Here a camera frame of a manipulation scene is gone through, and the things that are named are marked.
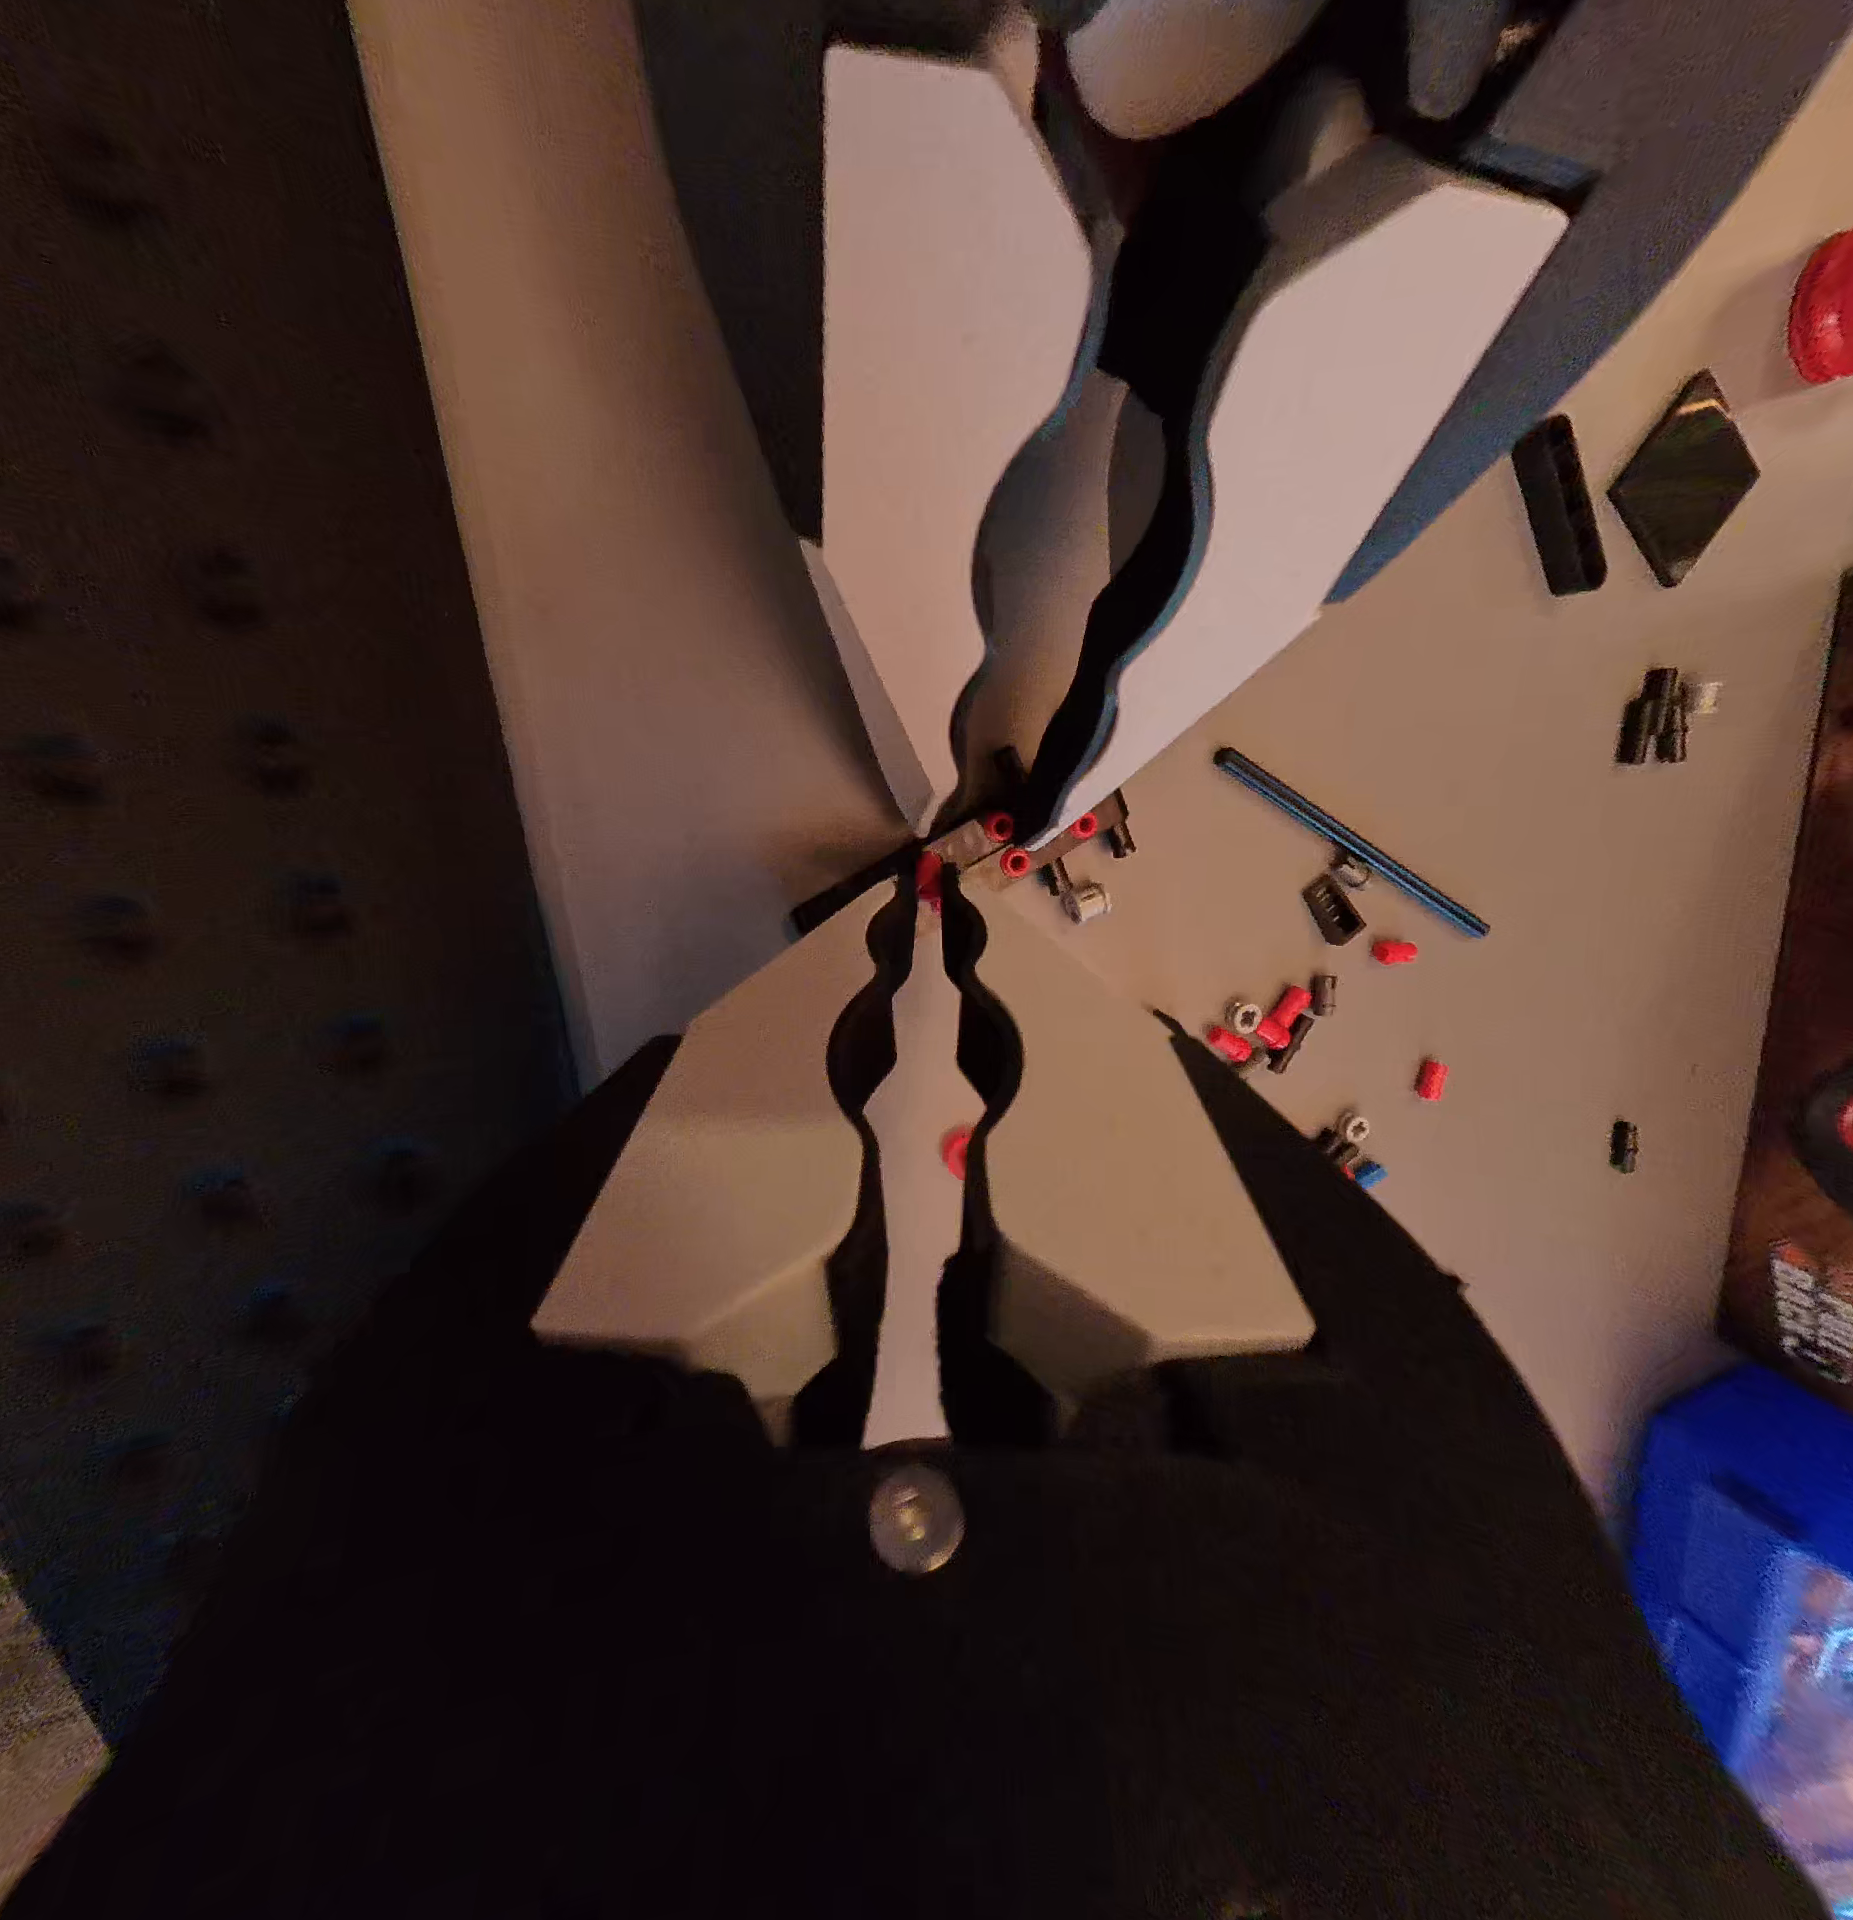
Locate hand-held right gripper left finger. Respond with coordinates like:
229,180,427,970
530,882,931,1446

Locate toy set box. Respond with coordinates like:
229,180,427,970
1714,562,1853,1428

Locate dark dimpled panel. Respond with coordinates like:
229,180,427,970
0,0,582,1728

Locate red wheel hub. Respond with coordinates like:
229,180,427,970
1789,217,1853,383

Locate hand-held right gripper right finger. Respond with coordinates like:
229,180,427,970
934,873,1317,1448

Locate light grey desk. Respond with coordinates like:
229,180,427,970
348,0,1853,1515

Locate black short beam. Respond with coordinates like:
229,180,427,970
1512,413,1611,599

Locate blue storage bin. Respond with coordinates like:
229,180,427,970
1624,1365,1853,1920

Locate black beam assembly red pins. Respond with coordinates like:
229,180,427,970
788,746,1140,937

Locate long black axle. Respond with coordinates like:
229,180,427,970
1214,746,1492,939

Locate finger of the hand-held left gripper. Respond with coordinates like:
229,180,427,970
1020,133,1572,842
801,32,1119,829

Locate black square tile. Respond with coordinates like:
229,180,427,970
1605,366,1765,590

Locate pile of small toy bricks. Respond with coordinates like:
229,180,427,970
1202,970,1389,1189

